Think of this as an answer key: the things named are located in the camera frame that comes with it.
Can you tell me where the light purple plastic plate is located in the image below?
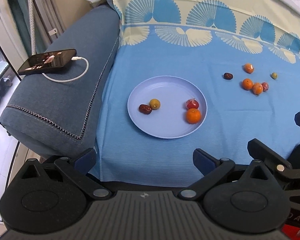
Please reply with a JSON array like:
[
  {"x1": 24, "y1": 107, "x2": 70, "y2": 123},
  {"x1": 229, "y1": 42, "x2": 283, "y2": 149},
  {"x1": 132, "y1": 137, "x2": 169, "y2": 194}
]
[{"x1": 127, "y1": 76, "x2": 207, "y2": 139}]

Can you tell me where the red fruit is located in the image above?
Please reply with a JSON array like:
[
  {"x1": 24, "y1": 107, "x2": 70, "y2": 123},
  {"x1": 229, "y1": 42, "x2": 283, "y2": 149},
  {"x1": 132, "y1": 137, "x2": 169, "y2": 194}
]
[
  {"x1": 261, "y1": 82, "x2": 269, "y2": 92},
  {"x1": 186, "y1": 98, "x2": 199, "y2": 109}
]

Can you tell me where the dark red jujube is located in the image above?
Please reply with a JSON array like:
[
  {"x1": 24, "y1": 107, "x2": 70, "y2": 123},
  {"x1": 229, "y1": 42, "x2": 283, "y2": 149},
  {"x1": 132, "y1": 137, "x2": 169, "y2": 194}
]
[
  {"x1": 223, "y1": 73, "x2": 234, "y2": 80},
  {"x1": 139, "y1": 104, "x2": 152, "y2": 115}
]

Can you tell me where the blue fan-pattern sofa cover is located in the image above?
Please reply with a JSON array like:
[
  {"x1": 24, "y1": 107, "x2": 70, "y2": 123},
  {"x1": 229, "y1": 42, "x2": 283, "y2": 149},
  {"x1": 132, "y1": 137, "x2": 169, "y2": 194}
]
[{"x1": 91, "y1": 0, "x2": 300, "y2": 186}]

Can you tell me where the black smartphone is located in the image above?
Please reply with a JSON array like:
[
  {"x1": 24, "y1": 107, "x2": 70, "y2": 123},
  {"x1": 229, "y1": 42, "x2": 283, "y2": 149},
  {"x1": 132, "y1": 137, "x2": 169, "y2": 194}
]
[{"x1": 17, "y1": 49, "x2": 77, "y2": 75}]

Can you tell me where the green-yellow round fruit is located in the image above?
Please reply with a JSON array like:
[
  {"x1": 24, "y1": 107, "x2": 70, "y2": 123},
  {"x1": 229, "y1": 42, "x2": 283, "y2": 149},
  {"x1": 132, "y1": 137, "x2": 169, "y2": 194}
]
[
  {"x1": 149, "y1": 99, "x2": 161, "y2": 110},
  {"x1": 271, "y1": 73, "x2": 277, "y2": 79}
]

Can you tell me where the blue denim sofa armrest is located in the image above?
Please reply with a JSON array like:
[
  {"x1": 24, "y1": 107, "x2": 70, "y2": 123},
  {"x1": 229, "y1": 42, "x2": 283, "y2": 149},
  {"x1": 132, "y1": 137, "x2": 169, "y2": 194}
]
[{"x1": 0, "y1": 5, "x2": 120, "y2": 158}]

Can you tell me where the white charging cable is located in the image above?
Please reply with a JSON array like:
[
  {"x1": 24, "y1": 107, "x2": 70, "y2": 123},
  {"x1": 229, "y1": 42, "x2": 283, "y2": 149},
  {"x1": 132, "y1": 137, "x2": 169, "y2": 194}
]
[{"x1": 41, "y1": 56, "x2": 90, "y2": 84}]

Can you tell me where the bare orange tangerine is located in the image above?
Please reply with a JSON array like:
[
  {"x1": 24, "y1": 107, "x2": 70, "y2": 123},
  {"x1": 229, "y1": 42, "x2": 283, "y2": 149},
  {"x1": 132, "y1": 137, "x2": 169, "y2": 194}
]
[{"x1": 241, "y1": 78, "x2": 254, "y2": 90}]

